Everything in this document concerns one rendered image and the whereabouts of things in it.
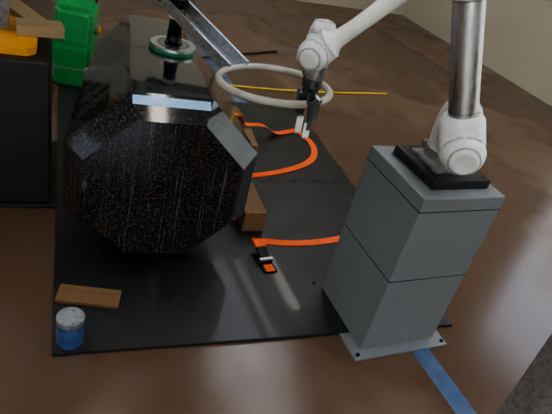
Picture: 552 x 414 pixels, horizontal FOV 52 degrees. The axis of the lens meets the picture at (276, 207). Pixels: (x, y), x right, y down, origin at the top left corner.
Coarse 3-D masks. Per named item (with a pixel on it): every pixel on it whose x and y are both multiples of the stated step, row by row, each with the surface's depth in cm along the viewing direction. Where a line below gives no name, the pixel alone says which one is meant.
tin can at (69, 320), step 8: (64, 312) 206; (72, 312) 207; (80, 312) 208; (56, 320) 204; (64, 320) 203; (72, 320) 204; (80, 320) 205; (64, 328) 202; (72, 328) 203; (80, 328) 206; (56, 336) 208; (64, 336) 204; (72, 336) 205; (80, 336) 208; (64, 344) 207; (72, 344) 207; (80, 344) 211
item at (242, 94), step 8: (232, 64) 241; (240, 64) 243; (248, 64) 245; (256, 64) 247; (264, 64) 249; (216, 72) 229; (224, 72) 233; (280, 72) 250; (288, 72) 249; (296, 72) 248; (216, 80) 222; (224, 80) 220; (224, 88) 216; (232, 88) 214; (328, 88) 233; (240, 96) 212; (248, 96) 210; (256, 96) 210; (328, 96) 223; (264, 104) 210; (272, 104) 210; (280, 104) 210; (288, 104) 210; (296, 104) 211; (304, 104) 212; (320, 104) 218
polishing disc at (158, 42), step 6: (156, 36) 268; (162, 36) 270; (150, 42) 261; (156, 42) 261; (162, 42) 263; (186, 42) 271; (162, 48) 257; (168, 48) 258; (174, 48) 259; (180, 48) 261; (186, 48) 263; (192, 48) 265
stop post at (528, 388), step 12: (540, 360) 144; (528, 372) 148; (540, 372) 144; (528, 384) 148; (540, 384) 144; (516, 396) 152; (528, 396) 148; (540, 396) 144; (504, 408) 155; (516, 408) 152; (528, 408) 148; (540, 408) 147
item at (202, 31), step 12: (156, 0) 255; (168, 0) 251; (168, 12) 252; (180, 12) 248; (192, 12) 258; (180, 24) 249; (192, 24) 245; (204, 24) 255; (192, 36) 246; (204, 36) 242; (216, 36) 252; (204, 48) 244; (216, 48) 240; (228, 48) 249; (216, 60) 241; (228, 60) 246; (240, 60) 246; (228, 72) 240
